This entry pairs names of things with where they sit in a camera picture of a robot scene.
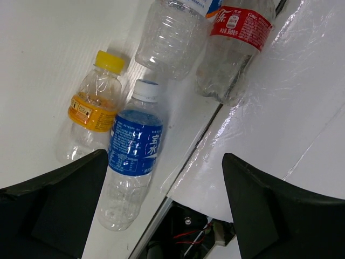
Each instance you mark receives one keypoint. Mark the orange label yellow cap bottle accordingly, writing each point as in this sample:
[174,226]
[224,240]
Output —
[92,110]

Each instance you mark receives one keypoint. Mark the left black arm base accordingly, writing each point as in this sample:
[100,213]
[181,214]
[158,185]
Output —
[186,233]

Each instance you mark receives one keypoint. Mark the blue label plastic bottle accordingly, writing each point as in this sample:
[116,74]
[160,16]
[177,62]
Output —
[132,153]

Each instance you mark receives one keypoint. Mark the red label red cap bottle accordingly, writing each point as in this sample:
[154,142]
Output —
[239,33]

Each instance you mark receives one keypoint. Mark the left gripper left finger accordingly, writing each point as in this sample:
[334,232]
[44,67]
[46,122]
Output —
[50,216]

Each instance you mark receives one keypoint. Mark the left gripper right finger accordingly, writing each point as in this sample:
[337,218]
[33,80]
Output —
[275,219]

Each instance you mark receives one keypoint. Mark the white orange label bottle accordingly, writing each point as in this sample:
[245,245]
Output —
[174,34]

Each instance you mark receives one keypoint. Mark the white taped cover plate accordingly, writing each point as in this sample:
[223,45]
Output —
[291,121]

